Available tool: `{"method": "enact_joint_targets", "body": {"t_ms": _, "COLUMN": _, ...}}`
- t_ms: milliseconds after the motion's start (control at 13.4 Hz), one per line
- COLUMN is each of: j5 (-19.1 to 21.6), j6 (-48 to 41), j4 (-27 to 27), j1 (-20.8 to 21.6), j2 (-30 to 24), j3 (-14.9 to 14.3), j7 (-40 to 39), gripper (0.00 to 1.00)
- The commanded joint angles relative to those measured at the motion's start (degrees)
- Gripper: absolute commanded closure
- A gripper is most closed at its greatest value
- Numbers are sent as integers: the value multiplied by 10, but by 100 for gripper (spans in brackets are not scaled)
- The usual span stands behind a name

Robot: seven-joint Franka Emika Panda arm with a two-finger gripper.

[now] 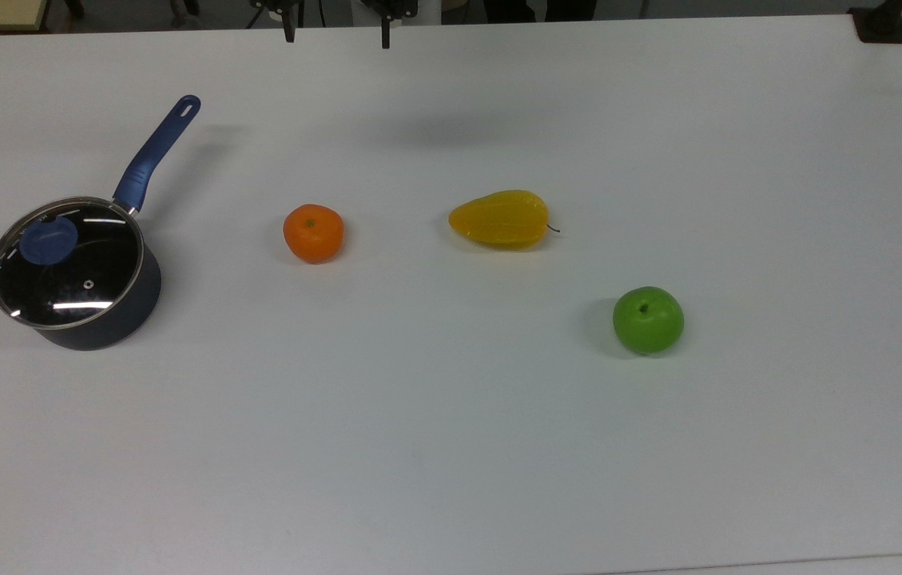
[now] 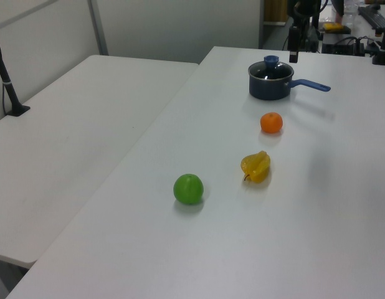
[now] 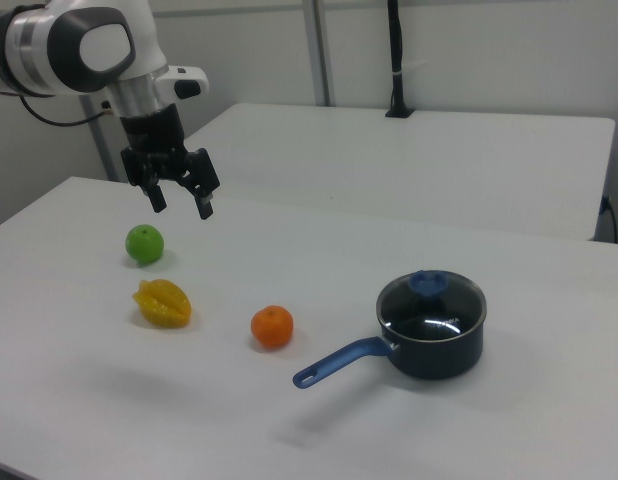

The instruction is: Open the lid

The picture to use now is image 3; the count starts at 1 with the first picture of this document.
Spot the black pole stand white band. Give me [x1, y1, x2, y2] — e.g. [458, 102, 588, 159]
[384, 0, 416, 119]

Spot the green toy apple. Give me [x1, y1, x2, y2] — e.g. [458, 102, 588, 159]
[125, 224, 165, 266]

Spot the black power cable with plug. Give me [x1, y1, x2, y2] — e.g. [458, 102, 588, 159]
[600, 194, 618, 244]

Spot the black cable on robot arm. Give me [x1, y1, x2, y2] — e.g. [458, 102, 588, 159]
[17, 93, 113, 128]

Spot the grey metal partition post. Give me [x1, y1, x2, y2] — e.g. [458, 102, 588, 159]
[302, 0, 336, 107]

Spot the dark blue saucepan blue handle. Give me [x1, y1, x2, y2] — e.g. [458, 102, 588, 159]
[292, 270, 488, 390]

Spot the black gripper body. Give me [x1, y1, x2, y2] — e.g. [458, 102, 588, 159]
[118, 103, 190, 180]

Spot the orange toy tangerine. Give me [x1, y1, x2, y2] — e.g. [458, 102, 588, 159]
[250, 305, 295, 350]

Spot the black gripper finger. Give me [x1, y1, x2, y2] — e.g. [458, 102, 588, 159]
[180, 146, 222, 222]
[120, 148, 169, 214]

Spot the yellow toy starfruit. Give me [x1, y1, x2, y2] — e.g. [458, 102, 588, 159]
[131, 278, 193, 329]

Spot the glass lid with blue knob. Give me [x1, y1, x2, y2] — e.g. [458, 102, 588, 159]
[376, 270, 488, 340]

